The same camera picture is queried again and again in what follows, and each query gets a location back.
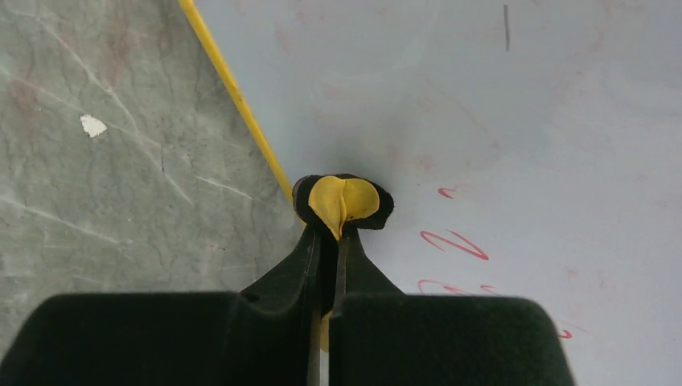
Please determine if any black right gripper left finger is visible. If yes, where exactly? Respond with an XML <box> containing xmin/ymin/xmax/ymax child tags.
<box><xmin>1</xmin><ymin>228</ymin><xmax>321</xmax><ymax>385</ymax></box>

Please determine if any yellow black whiteboard eraser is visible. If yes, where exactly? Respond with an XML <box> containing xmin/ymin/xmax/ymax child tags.
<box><xmin>292</xmin><ymin>174</ymin><xmax>401</xmax><ymax>353</ymax></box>

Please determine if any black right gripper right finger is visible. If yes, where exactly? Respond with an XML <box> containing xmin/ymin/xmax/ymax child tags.
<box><xmin>329</xmin><ymin>227</ymin><xmax>574</xmax><ymax>385</ymax></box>

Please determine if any yellow framed whiteboard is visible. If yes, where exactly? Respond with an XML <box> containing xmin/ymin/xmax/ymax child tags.
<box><xmin>181</xmin><ymin>1</ymin><xmax>681</xmax><ymax>385</ymax></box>

